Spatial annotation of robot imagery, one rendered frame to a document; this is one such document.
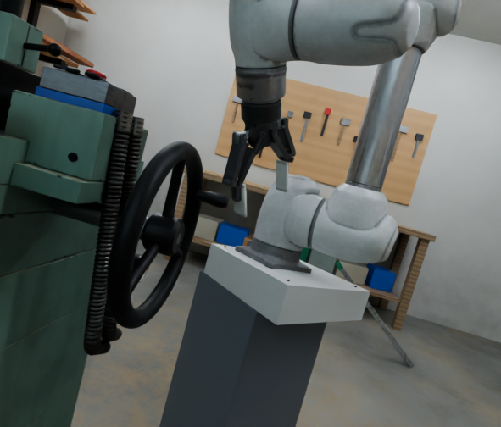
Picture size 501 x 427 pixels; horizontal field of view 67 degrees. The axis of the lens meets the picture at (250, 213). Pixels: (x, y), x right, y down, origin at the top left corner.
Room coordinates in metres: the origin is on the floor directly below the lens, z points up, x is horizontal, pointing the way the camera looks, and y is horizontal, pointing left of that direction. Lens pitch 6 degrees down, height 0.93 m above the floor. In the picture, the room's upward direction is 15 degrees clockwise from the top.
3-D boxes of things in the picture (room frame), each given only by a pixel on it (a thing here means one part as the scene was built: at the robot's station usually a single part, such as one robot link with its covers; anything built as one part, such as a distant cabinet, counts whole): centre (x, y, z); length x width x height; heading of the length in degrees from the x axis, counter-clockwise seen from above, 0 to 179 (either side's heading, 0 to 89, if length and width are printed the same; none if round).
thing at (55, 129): (0.56, 0.27, 0.91); 0.15 x 0.14 x 0.09; 174
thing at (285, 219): (1.14, -0.12, 0.86); 0.18 x 0.16 x 0.22; 67
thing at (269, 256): (1.16, -0.09, 0.72); 0.22 x 0.18 x 0.06; 38
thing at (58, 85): (0.56, 0.27, 0.99); 0.13 x 0.11 x 0.06; 174
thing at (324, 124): (3.79, -0.48, 1.50); 2.00 x 0.04 x 0.90; 84
